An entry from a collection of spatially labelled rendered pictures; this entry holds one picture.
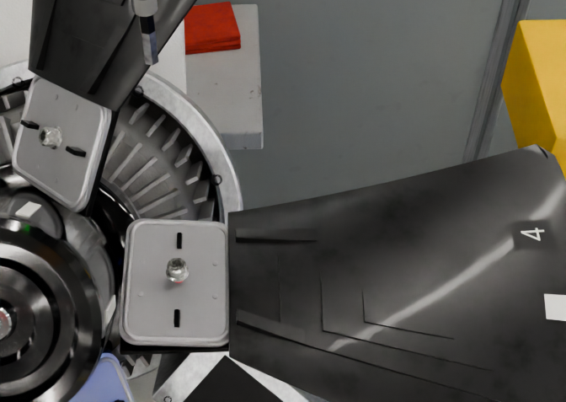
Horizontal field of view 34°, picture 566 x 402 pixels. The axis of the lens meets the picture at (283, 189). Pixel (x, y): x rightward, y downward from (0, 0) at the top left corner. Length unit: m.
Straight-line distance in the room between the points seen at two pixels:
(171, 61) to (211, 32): 0.43
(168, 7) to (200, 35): 0.69
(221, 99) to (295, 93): 0.32
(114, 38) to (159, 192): 0.17
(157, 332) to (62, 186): 0.10
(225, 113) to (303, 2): 0.27
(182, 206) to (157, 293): 0.12
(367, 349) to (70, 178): 0.20
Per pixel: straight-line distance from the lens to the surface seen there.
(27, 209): 0.51
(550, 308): 0.59
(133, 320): 0.54
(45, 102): 0.57
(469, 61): 1.42
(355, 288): 0.56
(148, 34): 0.41
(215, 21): 1.20
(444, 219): 0.60
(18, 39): 0.77
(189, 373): 0.67
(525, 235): 0.61
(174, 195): 0.64
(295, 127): 1.47
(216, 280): 0.56
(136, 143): 0.65
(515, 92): 0.93
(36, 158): 0.57
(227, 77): 1.15
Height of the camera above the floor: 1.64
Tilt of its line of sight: 50 degrees down
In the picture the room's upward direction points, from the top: 2 degrees clockwise
